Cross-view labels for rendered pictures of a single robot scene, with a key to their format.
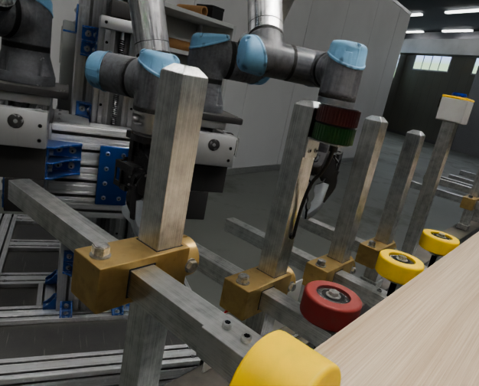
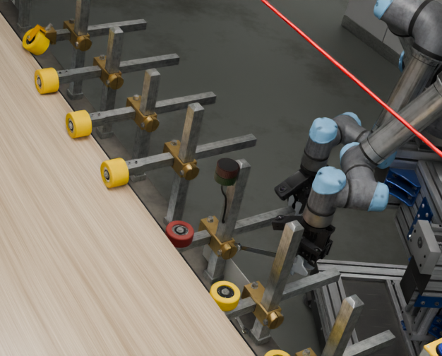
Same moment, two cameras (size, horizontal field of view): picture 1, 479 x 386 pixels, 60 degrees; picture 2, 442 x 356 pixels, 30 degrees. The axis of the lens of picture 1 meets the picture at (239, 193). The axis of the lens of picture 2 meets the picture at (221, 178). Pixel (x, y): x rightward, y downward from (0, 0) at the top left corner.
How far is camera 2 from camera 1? 244 cm
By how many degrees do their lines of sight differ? 89
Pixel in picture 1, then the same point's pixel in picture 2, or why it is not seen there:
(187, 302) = (150, 159)
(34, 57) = not seen: hidden behind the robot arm
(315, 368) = (109, 162)
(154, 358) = (174, 198)
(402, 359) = (134, 229)
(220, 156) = (419, 256)
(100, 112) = not seen: outside the picture
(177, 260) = (179, 165)
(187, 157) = (187, 132)
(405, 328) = (154, 245)
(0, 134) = not seen: hidden behind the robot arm
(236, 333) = (133, 163)
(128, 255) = (174, 149)
